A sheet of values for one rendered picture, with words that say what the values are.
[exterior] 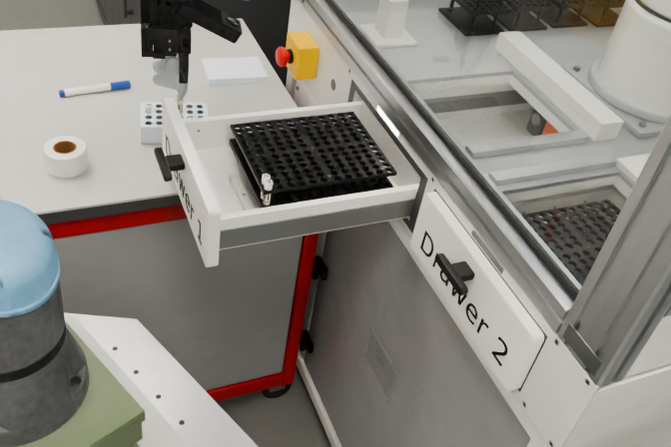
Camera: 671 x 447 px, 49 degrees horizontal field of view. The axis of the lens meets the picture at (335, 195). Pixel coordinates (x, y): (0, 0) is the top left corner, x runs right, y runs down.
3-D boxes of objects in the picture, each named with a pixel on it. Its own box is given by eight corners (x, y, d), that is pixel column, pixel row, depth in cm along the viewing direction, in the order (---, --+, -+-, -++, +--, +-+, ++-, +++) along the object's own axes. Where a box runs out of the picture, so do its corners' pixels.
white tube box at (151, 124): (141, 144, 135) (140, 127, 133) (141, 118, 141) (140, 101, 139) (209, 144, 138) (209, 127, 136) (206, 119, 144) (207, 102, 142)
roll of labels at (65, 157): (80, 150, 131) (78, 132, 129) (93, 172, 127) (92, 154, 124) (40, 159, 128) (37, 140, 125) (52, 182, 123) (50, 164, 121)
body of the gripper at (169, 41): (141, 39, 127) (140, -27, 120) (192, 41, 129) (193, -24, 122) (141, 61, 122) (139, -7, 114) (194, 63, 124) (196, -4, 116)
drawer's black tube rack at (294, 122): (260, 223, 111) (263, 191, 107) (228, 156, 123) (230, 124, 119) (389, 203, 120) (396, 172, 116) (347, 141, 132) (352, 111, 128)
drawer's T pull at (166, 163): (164, 184, 106) (164, 176, 105) (153, 153, 111) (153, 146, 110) (189, 181, 107) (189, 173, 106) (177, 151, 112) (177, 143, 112)
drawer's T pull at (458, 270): (459, 297, 97) (462, 290, 96) (432, 258, 102) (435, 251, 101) (482, 292, 98) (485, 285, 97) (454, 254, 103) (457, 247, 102)
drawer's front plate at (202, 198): (206, 269, 105) (209, 212, 98) (162, 151, 125) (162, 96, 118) (218, 267, 106) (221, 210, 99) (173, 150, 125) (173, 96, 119)
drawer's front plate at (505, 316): (508, 393, 96) (534, 339, 89) (409, 244, 115) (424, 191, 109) (519, 390, 96) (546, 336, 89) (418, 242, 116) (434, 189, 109)
